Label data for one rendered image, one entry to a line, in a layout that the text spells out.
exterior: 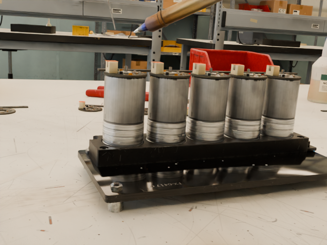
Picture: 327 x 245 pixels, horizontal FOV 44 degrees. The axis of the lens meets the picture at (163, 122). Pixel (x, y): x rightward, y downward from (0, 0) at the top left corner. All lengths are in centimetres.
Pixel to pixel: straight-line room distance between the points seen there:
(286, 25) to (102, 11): 128
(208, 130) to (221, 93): 2
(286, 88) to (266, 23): 264
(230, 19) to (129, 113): 256
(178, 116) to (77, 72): 441
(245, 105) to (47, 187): 13
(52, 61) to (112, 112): 438
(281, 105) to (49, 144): 17
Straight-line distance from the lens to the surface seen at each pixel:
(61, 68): 462
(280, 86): 28
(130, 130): 23
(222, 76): 25
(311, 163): 28
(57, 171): 26
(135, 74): 23
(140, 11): 254
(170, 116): 24
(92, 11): 248
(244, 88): 26
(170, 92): 24
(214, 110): 25
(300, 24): 307
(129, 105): 23
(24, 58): 459
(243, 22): 282
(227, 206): 22
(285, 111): 28
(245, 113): 27
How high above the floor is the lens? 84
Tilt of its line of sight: 13 degrees down
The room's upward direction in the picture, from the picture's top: 4 degrees clockwise
